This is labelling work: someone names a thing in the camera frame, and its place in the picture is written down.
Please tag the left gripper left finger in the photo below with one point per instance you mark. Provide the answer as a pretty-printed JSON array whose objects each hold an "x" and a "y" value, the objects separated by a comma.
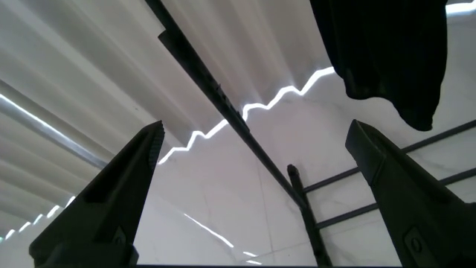
[{"x": 100, "y": 219}]

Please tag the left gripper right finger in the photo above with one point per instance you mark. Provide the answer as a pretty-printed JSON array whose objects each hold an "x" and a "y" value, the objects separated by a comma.
[{"x": 435, "y": 231}]

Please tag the black garment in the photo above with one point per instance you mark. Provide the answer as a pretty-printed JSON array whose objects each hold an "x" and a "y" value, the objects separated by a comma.
[{"x": 390, "y": 48}]

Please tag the black clothes rack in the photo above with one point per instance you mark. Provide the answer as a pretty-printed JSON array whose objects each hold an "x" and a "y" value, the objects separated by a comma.
[{"x": 208, "y": 85}]

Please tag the white curtain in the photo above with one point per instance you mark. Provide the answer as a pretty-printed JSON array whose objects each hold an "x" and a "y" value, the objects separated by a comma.
[{"x": 93, "y": 74}]

